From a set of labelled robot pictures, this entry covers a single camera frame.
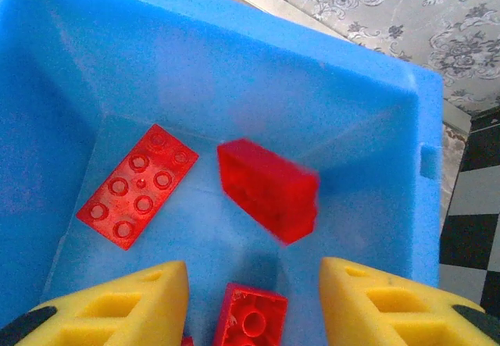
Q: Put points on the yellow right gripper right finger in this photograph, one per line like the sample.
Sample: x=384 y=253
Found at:
x=343 y=307

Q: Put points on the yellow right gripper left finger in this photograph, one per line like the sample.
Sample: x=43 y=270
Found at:
x=160 y=307

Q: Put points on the red lego brick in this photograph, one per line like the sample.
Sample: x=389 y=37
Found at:
x=269 y=303
x=265 y=186
x=188 y=341

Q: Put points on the flat red lego plate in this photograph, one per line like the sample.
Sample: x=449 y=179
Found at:
x=129 y=201

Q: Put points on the blue plastic bin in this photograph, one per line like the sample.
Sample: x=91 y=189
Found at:
x=234 y=68

